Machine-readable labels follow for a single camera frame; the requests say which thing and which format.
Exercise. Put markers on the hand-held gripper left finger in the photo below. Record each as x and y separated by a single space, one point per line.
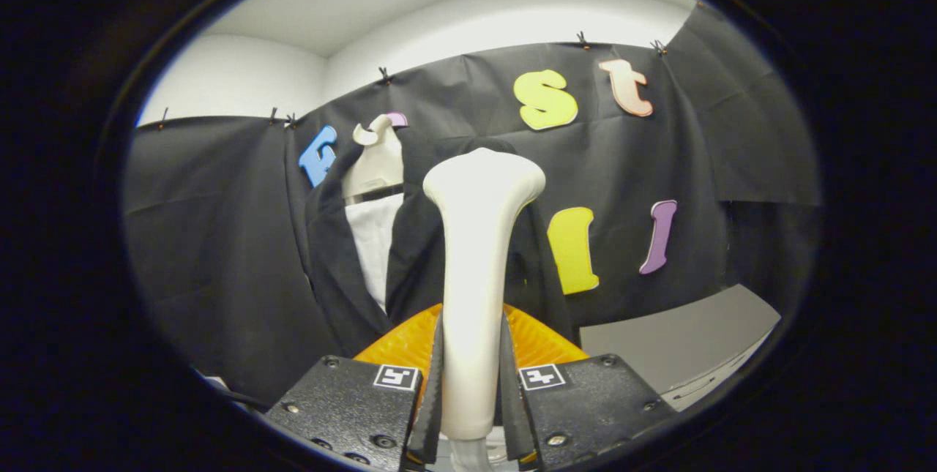
432 413

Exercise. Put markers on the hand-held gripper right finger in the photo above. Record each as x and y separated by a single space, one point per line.
512 413

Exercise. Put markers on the white garment steamer head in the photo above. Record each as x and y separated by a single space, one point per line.
476 274

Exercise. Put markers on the black suit jacket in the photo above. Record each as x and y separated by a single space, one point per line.
417 252

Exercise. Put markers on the white shirt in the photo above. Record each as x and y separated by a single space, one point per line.
373 245

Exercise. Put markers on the cream garment hanger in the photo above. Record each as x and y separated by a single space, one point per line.
377 165

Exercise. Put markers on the grey cabinet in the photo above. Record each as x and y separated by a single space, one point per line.
681 347

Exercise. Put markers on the black backdrop cloth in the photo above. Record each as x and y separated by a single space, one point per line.
219 238

